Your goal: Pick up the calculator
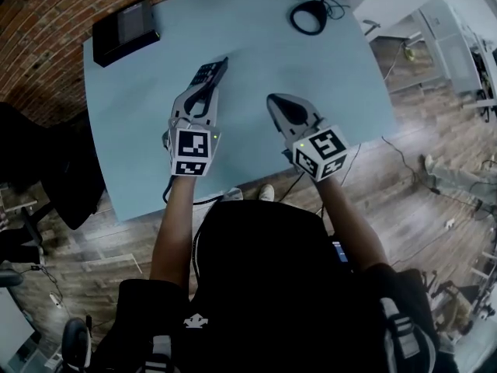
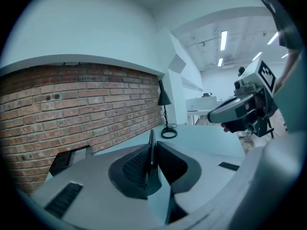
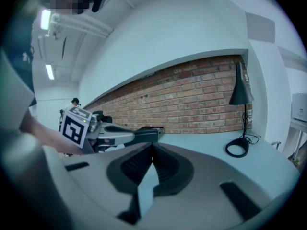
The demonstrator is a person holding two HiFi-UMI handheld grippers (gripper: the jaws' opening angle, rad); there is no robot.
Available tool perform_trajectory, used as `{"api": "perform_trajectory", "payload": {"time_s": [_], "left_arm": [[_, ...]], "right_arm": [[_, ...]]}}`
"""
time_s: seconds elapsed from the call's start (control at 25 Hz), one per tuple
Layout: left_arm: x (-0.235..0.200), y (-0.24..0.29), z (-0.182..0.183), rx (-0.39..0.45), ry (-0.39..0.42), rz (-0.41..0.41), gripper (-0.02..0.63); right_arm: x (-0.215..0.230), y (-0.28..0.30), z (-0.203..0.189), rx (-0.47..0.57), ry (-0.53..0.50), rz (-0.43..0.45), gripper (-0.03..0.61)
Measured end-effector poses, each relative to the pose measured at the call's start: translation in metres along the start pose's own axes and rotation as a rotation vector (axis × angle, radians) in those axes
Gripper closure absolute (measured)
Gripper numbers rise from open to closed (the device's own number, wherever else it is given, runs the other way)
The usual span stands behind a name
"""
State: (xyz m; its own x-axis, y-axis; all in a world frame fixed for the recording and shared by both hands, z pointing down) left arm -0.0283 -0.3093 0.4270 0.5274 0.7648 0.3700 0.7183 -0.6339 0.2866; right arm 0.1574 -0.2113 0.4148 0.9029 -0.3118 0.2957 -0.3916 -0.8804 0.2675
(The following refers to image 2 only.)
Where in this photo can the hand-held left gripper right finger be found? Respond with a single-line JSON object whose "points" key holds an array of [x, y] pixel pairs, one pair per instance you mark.
{"points": [[211, 176]]}

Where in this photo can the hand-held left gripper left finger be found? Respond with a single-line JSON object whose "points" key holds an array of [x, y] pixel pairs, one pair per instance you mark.
{"points": [[96, 176]]}

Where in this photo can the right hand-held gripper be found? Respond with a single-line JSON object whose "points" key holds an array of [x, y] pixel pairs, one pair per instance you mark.
{"points": [[254, 75]]}

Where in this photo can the white cabinet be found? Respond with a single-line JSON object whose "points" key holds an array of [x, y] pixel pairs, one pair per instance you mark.
{"points": [[201, 103]]}

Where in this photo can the ceiling light panel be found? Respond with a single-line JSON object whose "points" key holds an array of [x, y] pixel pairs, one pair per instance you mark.
{"points": [[272, 38], [257, 56], [223, 40], [220, 61]]}

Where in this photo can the person's right forearm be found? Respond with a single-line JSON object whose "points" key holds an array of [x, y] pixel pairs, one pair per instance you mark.
{"points": [[289, 66]]}

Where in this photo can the black desk lamp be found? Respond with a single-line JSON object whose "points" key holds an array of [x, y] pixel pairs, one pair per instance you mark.
{"points": [[164, 99]]}

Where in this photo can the grey wall panel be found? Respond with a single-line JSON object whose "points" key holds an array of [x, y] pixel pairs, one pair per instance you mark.
{"points": [[177, 64]]}

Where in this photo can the black flat box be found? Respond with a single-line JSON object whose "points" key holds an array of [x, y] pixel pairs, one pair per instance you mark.
{"points": [[62, 160]]}

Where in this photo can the person's right hand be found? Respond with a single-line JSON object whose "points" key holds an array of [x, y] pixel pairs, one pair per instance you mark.
{"points": [[226, 128]]}

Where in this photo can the person's black shirt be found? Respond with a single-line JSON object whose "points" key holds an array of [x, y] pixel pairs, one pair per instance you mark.
{"points": [[285, 15]]}

